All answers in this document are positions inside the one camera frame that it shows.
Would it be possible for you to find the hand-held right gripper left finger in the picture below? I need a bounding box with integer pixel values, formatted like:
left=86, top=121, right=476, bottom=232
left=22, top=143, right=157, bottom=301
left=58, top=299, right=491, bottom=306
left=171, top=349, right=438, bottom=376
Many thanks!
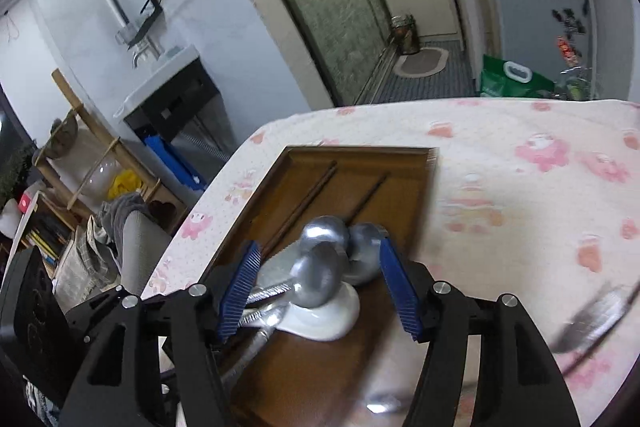
left=59, top=240, right=262, bottom=427

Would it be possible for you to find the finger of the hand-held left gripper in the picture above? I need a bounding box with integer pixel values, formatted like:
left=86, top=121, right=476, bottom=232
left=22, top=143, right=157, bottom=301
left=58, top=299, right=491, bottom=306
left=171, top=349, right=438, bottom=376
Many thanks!
left=66, top=285, right=127, bottom=349

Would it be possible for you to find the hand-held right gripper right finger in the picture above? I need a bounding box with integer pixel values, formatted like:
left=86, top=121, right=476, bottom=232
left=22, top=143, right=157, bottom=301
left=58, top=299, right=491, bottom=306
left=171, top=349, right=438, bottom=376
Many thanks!
left=378, top=238, right=582, bottom=427

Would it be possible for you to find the small metal spoon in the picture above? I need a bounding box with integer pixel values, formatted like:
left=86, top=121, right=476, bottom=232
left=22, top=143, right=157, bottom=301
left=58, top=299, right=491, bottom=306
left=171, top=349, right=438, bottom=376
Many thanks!
left=345, top=222, right=389, bottom=286

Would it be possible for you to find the white ceramic spoon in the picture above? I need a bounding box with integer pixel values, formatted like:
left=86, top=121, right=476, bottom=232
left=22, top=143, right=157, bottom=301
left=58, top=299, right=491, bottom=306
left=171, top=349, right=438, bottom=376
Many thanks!
left=272, top=282, right=361, bottom=342

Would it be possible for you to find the large metal spoon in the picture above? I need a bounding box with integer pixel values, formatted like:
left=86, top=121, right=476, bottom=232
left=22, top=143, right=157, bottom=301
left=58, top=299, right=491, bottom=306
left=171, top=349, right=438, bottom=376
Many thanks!
left=300, top=215, right=352, bottom=258

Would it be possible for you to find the brown wooden chopstick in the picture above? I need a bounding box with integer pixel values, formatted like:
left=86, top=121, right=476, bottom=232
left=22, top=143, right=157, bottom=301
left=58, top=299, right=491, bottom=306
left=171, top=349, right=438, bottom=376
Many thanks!
left=259, top=161, right=340, bottom=260
left=347, top=175, right=390, bottom=224

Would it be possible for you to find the brown wooden tray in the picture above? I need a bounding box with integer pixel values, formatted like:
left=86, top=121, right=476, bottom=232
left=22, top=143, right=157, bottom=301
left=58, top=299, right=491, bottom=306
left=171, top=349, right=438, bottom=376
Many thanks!
left=192, top=146, right=441, bottom=427

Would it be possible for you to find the metal fork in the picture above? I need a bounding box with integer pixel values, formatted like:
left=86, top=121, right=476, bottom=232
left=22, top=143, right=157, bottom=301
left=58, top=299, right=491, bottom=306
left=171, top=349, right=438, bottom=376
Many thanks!
left=550, top=284, right=640, bottom=354

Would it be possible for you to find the grey chair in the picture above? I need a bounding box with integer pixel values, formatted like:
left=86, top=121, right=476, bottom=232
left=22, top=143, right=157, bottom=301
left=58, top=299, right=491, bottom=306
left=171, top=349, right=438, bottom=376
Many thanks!
left=120, top=209, right=173, bottom=295

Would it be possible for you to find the grey cloth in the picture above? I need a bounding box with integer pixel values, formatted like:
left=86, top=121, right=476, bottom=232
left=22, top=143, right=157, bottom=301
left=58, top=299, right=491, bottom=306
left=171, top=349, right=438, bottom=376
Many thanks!
left=97, top=193, right=151, bottom=253

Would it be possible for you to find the yellow plastic bag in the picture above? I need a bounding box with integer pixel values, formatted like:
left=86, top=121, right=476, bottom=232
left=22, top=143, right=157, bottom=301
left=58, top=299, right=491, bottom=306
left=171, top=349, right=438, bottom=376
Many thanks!
left=107, top=171, right=143, bottom=200

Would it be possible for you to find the wooden rack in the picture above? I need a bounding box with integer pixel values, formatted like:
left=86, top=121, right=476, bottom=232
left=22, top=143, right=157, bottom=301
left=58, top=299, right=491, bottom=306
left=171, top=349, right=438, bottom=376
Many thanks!
left=32, top=69, right=166, bottom=212

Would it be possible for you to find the oval floor mat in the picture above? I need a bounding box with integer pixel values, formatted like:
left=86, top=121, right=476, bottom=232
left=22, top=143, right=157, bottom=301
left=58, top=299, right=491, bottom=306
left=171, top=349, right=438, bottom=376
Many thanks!
left=392, top=48, right=448, bottom=78

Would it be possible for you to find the white sink basin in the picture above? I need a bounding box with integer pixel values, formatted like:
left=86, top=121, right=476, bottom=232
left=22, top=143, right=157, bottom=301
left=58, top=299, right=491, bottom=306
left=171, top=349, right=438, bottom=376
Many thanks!
left=112, top=44, right=201, bottom=118

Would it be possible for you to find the green bag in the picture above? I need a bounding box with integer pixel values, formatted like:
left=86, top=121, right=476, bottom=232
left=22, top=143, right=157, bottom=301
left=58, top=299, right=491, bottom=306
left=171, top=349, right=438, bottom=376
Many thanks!
left=480, top=54, right=556, bottom=98

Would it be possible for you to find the small trash bin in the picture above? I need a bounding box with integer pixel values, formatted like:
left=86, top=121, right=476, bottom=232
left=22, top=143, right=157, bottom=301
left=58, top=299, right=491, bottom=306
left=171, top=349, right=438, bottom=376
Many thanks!
left=391, top=14, right=421, bottom=55

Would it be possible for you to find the metal faucet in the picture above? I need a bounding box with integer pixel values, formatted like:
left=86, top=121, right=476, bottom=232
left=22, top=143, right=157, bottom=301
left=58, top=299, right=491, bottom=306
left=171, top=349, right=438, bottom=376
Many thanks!
left=131, top=44, right=158, bottom=68

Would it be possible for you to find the patterned sliding glass door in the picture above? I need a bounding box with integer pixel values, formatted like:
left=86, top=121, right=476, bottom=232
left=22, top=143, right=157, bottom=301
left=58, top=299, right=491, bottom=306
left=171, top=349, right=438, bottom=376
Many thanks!
left=230, top=0, right=396, bottom=105

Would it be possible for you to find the grey refrigerator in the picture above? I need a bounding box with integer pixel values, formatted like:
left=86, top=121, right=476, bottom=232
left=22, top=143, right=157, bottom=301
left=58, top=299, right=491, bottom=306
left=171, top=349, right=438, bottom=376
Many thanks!
left=472, top=0, right=626, bottom=100

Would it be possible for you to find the grey corrugated hose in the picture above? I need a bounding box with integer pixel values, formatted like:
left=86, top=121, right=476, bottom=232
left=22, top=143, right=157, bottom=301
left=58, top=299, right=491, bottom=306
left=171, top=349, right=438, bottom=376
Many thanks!
left=182, top=132, right=233, bottom=155

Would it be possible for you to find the white wall sink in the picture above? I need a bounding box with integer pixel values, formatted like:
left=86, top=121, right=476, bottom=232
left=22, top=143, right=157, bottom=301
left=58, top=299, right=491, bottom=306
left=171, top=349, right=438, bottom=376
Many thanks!
left=124, top=59, right=236, bottom=152

